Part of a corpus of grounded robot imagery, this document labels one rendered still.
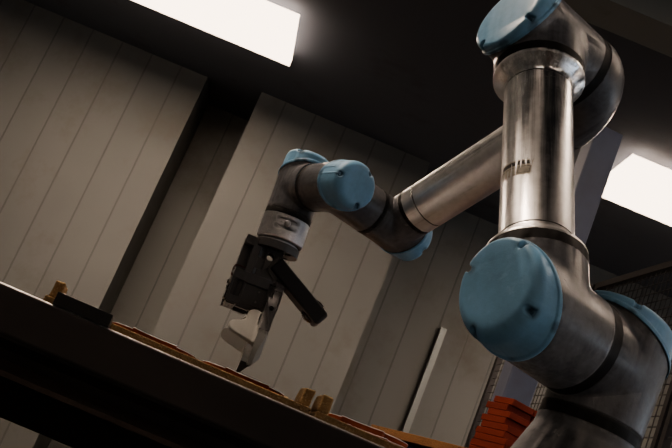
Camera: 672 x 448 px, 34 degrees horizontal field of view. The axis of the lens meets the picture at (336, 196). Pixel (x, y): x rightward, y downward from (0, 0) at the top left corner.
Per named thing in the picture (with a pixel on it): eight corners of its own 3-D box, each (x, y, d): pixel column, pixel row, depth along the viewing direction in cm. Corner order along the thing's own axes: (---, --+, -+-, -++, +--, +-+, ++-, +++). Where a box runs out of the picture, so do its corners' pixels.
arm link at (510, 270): (627, 378, 113) (611, 21, 146) (536, 314, 105) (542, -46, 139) (534, 408, 120) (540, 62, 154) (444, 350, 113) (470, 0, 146)
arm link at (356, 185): (401, 186, 164) (357, 189, 173) (348, 147, 159) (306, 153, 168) (381, 231, 162) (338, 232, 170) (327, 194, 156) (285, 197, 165)
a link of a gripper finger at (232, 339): (212, 352, 173) (231, 304, 170) (247, 365, 174) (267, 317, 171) (209, 362, 171) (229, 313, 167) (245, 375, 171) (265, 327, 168)
